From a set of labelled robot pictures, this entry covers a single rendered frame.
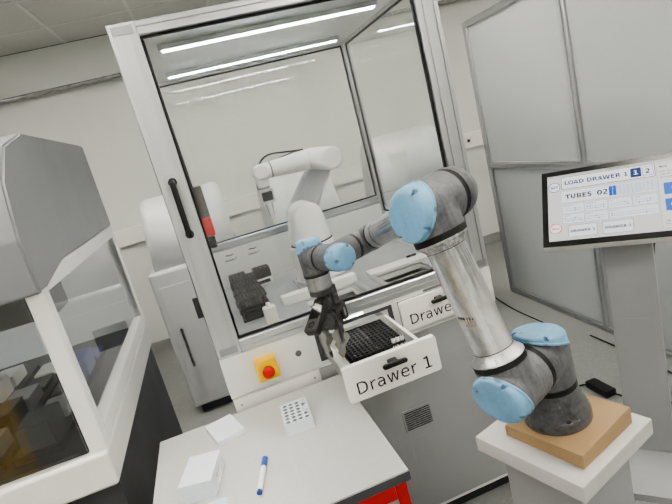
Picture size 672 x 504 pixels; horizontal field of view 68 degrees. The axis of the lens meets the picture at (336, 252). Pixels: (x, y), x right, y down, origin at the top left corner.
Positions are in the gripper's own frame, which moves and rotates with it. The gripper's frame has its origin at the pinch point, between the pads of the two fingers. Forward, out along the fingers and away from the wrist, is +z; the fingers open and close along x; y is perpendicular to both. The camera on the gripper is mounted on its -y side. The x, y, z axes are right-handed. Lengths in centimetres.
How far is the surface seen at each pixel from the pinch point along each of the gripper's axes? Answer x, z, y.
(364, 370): -10.7, 3.4, -3.5
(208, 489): 18.2, 15.0, -42.8
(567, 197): -58, -18, 87
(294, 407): 14.6, 13.4, -8.0
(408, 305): -7.6, 1.5, 39.2
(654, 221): -84, -6, 79
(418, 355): -22.1, 5.1, 8.5
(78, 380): 46, -18, -48
